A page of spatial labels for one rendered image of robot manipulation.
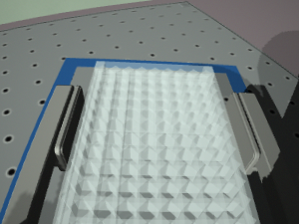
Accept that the white well plate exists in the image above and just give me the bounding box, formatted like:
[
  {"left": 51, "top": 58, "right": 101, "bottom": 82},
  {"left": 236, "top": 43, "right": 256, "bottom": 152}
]
[{"left": 53, "top": 62, "right": 261, "bottom": 224}]

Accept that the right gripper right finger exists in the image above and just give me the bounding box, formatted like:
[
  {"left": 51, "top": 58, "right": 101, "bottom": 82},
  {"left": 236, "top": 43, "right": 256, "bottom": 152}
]
[{"left": 226, "top": 92, "right": 299, "bottom": 224}]

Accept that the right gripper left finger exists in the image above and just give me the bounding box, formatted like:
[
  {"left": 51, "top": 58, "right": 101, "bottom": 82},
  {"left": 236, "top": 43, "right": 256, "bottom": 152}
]
[{"left": 1, "top": 85, "right": 85, "bottom": 224}]

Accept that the grey perforated metal base plate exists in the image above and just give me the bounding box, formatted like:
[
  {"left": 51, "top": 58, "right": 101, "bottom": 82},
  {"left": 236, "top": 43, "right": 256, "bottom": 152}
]
[{"left": 0, "top": 0, "right": 299, "bottom": 212}]

